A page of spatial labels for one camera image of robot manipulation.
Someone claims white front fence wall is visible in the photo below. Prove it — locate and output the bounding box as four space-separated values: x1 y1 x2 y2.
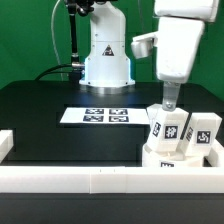
0 166 224 194

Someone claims grey cable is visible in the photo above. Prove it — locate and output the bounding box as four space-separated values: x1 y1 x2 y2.
50 0 66 81

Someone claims black cable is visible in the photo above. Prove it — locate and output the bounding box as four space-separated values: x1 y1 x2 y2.
34 64 74 82

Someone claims white left fence wall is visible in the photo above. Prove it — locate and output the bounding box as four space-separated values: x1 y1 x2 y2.
0 130 14 163

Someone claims white round stool seat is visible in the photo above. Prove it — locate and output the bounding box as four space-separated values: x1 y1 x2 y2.
142 144 204 168

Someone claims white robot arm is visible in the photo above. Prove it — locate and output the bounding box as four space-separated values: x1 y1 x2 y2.
80 0 219 111

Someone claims white tag sheet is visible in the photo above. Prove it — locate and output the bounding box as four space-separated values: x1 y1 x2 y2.
60 107 149 125

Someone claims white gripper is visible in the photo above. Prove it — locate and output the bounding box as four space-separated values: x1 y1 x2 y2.
156 17 204 111

